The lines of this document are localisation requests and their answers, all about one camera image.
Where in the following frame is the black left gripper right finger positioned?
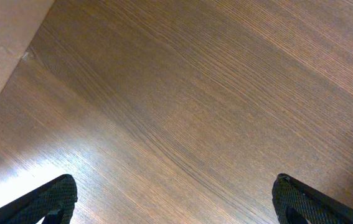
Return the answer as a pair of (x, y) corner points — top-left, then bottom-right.
(272, 173), (353, 224)

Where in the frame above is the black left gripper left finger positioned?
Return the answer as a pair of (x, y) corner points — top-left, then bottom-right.
(0, 174), (78, 224)

